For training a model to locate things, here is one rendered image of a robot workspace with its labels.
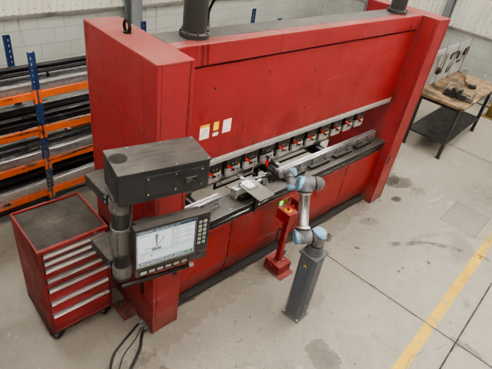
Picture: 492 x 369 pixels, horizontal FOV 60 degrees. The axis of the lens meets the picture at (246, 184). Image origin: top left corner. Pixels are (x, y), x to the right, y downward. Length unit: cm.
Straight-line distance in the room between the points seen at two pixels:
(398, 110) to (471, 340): 247
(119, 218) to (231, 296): 200
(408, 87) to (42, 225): 385
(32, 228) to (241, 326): 188
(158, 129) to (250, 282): 218
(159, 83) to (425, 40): 324
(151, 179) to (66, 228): 127
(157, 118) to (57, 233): 122
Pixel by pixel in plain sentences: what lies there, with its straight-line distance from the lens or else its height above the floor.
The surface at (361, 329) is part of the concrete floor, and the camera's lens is 423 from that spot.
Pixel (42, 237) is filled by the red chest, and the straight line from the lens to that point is 326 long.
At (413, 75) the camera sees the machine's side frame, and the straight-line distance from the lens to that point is 506.
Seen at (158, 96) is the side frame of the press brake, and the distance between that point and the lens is 243.
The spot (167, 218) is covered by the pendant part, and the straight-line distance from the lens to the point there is 237.
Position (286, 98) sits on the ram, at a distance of 359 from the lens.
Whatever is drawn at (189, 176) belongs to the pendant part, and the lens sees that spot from 224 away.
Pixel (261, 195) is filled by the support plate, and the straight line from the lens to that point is 365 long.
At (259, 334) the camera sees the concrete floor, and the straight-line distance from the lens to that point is 391.
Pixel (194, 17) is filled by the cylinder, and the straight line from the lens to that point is 280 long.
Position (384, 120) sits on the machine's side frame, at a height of 111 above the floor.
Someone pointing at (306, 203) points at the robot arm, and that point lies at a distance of 334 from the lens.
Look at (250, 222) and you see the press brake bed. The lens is 393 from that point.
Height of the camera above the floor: 313
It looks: 35 degrees down
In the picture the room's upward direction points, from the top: 10 degrees clockwise
